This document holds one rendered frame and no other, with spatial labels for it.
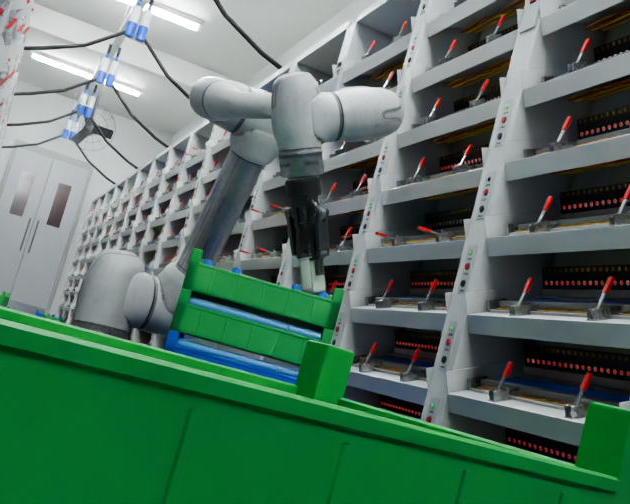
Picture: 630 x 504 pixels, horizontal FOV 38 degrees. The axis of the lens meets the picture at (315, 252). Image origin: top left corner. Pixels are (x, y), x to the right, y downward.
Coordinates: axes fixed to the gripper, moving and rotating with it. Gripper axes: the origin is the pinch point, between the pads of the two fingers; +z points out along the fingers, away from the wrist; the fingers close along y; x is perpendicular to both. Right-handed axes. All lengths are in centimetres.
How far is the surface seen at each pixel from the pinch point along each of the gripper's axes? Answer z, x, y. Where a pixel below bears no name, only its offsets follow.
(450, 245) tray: 2, 54, -16
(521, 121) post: -28, 65, 1
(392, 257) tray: 7, 61, -50
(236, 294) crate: -0.1, -21.5, 6.2
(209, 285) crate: -2.3, -25.7, 3.6
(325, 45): -71, 131, -171
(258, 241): 13, 106, -202
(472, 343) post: 22.9, 42.6, 0.9
